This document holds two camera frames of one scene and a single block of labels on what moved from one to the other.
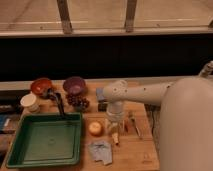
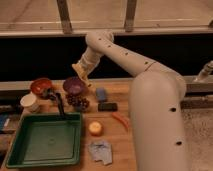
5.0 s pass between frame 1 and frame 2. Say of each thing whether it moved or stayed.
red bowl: stayed
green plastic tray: stayed
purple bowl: stayed
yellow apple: stayed
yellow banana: moved
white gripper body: moved
